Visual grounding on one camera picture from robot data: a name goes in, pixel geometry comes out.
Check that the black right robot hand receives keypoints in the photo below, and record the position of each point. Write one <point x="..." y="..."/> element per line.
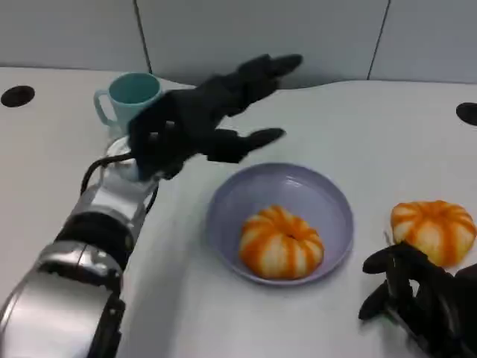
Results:
<point x="425" y="294"/>

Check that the pale green mug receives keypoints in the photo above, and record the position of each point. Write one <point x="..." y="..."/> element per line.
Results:
<point x="126" y="100"/>

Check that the orange and white toy bread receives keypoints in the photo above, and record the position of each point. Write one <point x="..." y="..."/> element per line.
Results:
<point x="281" y="242"/>
<point x="434" y="231"/>

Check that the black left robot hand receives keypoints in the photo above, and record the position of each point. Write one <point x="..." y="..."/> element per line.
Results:
<point x="186" y="115"/>

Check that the lilac plate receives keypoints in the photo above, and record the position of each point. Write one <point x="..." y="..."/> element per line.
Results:
<point x="298" y="186"/>

